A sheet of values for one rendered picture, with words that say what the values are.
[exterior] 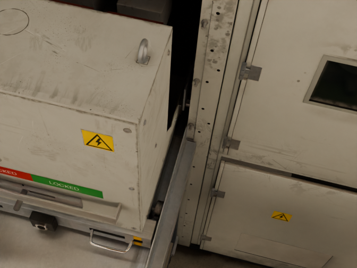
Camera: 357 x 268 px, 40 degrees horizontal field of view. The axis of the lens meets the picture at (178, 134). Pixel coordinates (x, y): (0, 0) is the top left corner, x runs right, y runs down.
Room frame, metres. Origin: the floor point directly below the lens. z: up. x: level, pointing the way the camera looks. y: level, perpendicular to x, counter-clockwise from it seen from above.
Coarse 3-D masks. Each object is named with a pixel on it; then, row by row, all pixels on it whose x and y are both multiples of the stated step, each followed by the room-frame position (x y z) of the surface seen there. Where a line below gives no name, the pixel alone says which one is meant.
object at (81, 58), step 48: (0, 0) 0.68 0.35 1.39; (48, 0) 0.69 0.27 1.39; (0, 48) 0.56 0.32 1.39; (48, 48) 0.57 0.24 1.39; (96, 48) 0.58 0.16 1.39; (48, 96) 0.46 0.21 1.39; (96, 96) 0.47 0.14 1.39; (144, 96) 0.48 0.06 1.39; (144, 144) 0.46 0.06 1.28; (144, 192) 0.46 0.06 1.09
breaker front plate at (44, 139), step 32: (0, 96) 0.47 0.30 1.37; (0, 128) 0.47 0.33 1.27; (32, 128) 0.46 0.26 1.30; (64, 128) 0.45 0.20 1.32; (96, 128) 0.44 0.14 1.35; (128, 128) 0.43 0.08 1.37; (0, 160) 0.48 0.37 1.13; (32, 160) 0.47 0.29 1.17; (64, 160) 0.45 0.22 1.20; (96, 160) 0.44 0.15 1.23; (128, 160) 0.43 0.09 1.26; (32, 192) 0.47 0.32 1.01; (64, 192) 0.46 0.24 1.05; (128, 192) 0.43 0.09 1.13; (128, 224) 0.43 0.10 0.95
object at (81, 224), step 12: (0, 204) 0.47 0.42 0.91; (12, 204) 0.47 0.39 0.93; (24, 204) 0.47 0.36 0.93; (60, 216) 0.45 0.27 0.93; (72, 216) 0.45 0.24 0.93; (72, 228) 0.45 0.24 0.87; (84, 228) 0.44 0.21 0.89; (96, 228) 0.44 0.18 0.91; (108, 228) 0.43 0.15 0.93; (120, 228) 0.43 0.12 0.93; (144, 228) 0.44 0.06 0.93; (120, 240) 0.43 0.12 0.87; (144, 240) 0.42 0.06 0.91
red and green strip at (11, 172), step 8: (0, 168) 0.48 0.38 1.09; (16, 176) 0.47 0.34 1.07; (24, 176) 0.47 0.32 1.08; (32, 176) 0.47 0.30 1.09; (48, 184) 0.46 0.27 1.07; (56, 184) 0.46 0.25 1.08; (64, 184) 0.46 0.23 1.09; (72, 184) 0.45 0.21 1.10; (80, 192) 0.45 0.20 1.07; (88, 192) 0.45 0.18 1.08; (96, 192) 0.44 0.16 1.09
